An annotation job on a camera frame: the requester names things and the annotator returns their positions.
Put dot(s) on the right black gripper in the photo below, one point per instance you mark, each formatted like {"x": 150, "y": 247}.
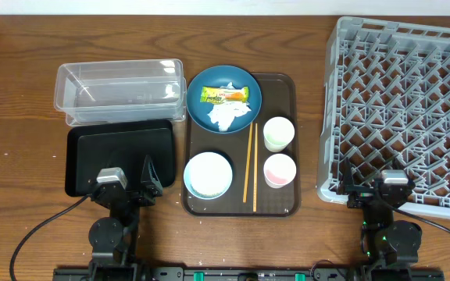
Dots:
{"x": 362, "y": 193}

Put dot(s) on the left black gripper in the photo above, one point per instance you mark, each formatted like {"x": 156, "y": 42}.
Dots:
{"x": 148, "y": 183}

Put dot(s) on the white cup pink inside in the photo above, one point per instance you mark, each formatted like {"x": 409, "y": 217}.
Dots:
{"x": 279, "y": 170}

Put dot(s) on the white cup green inside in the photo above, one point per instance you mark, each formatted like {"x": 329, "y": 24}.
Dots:
{"x": 278, "y": 133}

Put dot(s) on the white napkin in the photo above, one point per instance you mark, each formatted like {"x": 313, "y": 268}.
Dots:
{"x": 224, "y": 114}

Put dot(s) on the green orange snack wrapper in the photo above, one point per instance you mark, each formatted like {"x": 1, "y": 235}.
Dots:
{"x": 217, "y": 96}

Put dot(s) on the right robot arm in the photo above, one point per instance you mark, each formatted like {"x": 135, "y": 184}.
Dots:
{"x": 389, "y": 243}

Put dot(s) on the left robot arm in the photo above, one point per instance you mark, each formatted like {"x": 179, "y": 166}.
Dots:
{"x": 114, "y": 238}

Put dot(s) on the grey dishwasher rack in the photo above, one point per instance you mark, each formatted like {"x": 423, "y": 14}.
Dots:
{"x": 387, "y": 99}

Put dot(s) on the light blue bowl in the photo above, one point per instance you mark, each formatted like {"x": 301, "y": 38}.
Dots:
{"x": 208, "y": 175}

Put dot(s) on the black plastic bin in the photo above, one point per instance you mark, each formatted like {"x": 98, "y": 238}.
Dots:
{"x": 119, "y": 145}

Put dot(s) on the brown serving tray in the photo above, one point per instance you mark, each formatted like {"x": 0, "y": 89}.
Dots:
{"x": 278, "y": 99}

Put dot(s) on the clear plastic bin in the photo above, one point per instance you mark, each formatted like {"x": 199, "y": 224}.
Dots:
{"x": 121, "y": 91}

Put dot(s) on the right wooden chopstick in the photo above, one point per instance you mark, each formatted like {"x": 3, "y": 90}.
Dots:
{"x": 255, "y": 170}

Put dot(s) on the wooden chopstick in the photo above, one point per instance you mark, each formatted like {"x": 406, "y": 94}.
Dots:
{"x": 255, "y": 170}
{"x": 247, "y": 165}

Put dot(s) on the left wooden chopstick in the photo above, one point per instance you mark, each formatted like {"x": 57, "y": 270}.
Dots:
{"x": 247, "y": 165}

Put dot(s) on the dark blue plate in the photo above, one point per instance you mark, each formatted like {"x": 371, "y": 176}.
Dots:
{"x": 218, "y": 76}

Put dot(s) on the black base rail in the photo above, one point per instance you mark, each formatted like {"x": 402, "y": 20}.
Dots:
{"x": 180, "y": 274}

